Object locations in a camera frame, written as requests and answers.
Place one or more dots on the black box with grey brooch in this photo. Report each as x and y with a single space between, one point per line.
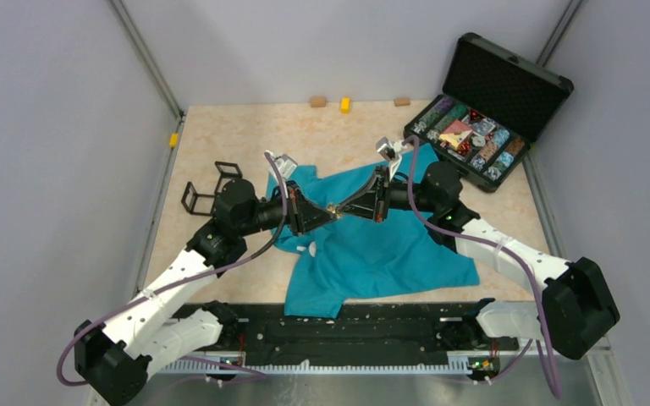
227 171

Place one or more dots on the black carrying case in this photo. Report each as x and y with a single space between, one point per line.
507 99

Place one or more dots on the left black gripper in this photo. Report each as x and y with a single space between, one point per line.
303 214

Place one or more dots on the pink card in case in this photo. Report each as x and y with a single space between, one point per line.
456 134

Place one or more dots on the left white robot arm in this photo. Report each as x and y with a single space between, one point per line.
119 353

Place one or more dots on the round grey yellow brooch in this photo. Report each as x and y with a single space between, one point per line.
310 249

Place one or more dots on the yellow block at back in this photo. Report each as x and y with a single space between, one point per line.
345 105

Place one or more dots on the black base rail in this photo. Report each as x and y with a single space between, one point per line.
385 335

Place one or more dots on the yellow block at left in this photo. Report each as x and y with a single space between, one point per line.
173 141

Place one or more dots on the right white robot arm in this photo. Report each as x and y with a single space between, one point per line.
572 307

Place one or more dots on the teal t-shirt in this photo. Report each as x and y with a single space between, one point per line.
360 259

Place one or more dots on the black box with pink brooch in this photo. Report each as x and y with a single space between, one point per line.
196 203

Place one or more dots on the tan wooden block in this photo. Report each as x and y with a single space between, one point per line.
402 101
318 101

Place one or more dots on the yellow block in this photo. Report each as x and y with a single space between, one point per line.
173 141
345 105

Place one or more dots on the right tan wooden block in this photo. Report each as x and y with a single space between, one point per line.
402 101

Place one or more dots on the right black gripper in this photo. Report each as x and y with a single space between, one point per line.
373 200

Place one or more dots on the left tan wooden block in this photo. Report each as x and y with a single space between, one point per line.
318 101

